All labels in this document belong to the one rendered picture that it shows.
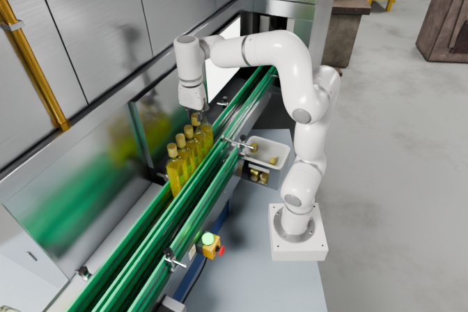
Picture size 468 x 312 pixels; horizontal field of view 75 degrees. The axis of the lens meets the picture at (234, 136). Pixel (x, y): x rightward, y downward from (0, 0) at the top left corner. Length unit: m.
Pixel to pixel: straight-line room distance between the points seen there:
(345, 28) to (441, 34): 1.34
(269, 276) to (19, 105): 1.13
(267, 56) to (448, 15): 4.14
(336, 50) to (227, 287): 3.46
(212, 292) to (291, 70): 0.99
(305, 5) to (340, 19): 2.26
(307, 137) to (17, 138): 0.77
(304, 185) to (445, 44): 4.17
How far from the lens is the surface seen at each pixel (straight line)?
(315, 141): 0.97
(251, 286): 1.45
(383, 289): 2.44
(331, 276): 2.37
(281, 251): 1.43
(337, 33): 4.21
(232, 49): 0.91
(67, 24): 0.91
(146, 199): 1.35
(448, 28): 4.96
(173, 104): 1.30
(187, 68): 1.06
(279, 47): 0.83
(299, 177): 1.10
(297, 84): 0.82
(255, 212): 1.62
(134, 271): 1.12
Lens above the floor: 2.10
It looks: 42 degrees down
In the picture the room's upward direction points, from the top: 1 degrees counter-clockwise
